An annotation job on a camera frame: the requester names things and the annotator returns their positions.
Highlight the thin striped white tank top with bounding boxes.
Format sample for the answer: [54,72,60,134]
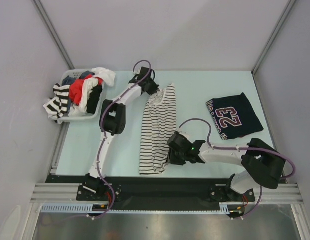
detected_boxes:
[139,83,177,175]

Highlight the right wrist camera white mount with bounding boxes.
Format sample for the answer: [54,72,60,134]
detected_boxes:
[178,130,190,139]

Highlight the aluminium extrusion rail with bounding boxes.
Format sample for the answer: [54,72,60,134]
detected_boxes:
[30,183,304,205]

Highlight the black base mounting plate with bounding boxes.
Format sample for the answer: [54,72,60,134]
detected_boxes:
[45,175,256,210]

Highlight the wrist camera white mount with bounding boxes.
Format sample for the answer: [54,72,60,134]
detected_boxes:
[178,130,190,139]
[133,68,142,76]

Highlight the black white striped tank top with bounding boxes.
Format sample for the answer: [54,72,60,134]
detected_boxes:
[43,83,70,121]

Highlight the grey blue tank top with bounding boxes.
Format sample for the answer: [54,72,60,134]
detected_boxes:
[60,69,95,86]

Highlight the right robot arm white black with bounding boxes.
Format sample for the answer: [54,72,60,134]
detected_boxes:
[167,131,287,202]

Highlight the slotted cable duct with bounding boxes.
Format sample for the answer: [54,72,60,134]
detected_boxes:
[40,203,244,217]

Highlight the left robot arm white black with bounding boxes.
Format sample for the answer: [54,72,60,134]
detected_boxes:
[82,66,159,200]

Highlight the grey plastic laundry basket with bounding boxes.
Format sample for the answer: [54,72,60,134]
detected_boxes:
[59,68,105,123]

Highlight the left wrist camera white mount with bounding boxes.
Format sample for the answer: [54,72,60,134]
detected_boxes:
[133,68,142,76]

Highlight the navy tank top red trim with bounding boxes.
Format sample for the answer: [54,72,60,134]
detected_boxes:
[206,93,264,140]

